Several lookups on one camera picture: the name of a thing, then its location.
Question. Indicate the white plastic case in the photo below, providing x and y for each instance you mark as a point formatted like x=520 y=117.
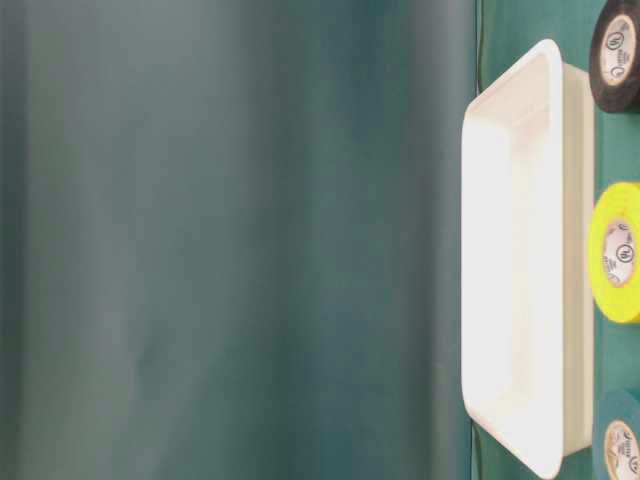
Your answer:
x=527 y=187

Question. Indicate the green tape roll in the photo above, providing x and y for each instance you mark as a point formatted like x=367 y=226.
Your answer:
x=615 y=438

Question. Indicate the black tape roll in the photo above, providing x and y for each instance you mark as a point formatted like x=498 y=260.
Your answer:
x=614 y=58

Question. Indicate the yellow tape roll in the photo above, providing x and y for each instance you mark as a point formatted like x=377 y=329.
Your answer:
x=613 y=253

